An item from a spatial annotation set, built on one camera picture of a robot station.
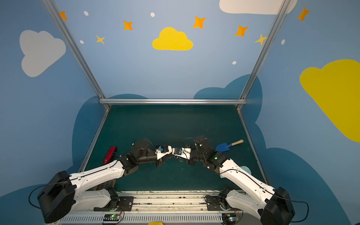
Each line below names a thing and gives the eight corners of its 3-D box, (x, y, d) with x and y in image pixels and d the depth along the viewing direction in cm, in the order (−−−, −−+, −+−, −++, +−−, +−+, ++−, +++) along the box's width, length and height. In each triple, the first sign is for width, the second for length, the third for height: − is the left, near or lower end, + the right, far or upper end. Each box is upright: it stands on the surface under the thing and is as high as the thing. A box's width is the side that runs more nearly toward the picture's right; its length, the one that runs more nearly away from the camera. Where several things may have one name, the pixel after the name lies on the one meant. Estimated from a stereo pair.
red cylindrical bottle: (104, 164, 90) (102, 162, 87) (110, 148, 97) (108, 145, 95) (112, 164, 90) (110, 162, 87) (117, 148, 97) (115, 146, 95)
